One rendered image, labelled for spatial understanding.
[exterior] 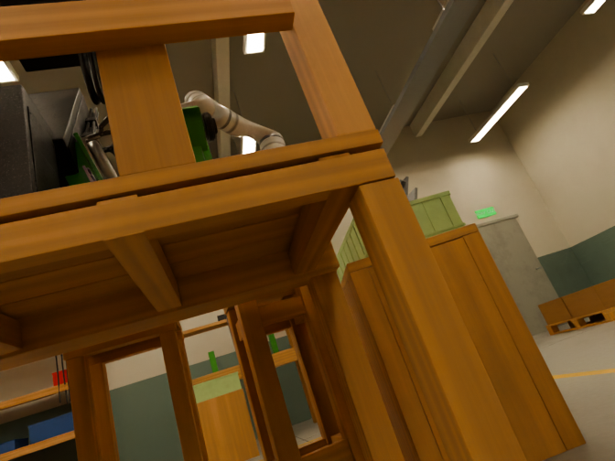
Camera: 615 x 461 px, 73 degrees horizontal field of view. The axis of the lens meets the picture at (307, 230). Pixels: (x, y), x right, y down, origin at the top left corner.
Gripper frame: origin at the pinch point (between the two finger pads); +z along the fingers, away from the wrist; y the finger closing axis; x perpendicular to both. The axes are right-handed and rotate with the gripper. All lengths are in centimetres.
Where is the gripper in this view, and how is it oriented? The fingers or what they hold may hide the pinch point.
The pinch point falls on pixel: (96, 144)
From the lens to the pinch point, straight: 130.2
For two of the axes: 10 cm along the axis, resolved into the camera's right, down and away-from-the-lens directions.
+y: -2.9, -8.5, -4.4
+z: -8.3, 4.5, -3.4
